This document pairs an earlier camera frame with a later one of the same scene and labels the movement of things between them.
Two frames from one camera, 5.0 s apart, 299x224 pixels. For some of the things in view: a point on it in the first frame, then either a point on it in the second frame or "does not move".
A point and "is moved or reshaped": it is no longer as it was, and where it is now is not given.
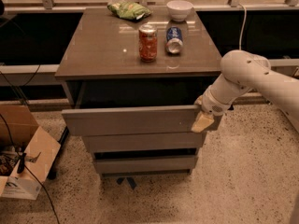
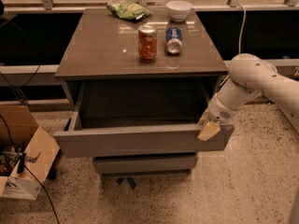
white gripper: (210, 105) to (219, 112)
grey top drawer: (129, 119) is moved or reshaped
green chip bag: (129, 9) does not move
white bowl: (178, 9) does not move
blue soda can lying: (174, 39) does not move
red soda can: (148, 35) does not move
